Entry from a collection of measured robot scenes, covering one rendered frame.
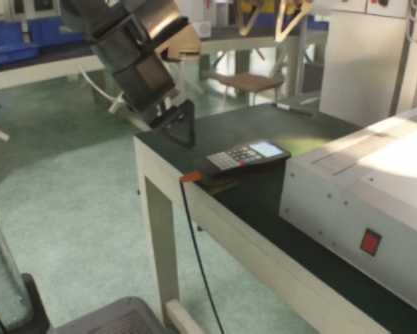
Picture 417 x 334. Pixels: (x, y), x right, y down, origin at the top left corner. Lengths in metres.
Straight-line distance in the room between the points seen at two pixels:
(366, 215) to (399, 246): 0.05
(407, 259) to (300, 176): 0.17
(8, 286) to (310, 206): 0.43
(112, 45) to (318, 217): 0.35
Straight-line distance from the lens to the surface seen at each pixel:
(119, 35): 0.44
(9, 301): 0.52
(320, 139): 0.81
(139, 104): 0.47
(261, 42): 2.81
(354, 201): 0.41
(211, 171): 0.58
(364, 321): 0.43
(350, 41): 0.93
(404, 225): 0.39
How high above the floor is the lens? 1.06
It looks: 29 degrees down
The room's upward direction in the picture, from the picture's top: straight up
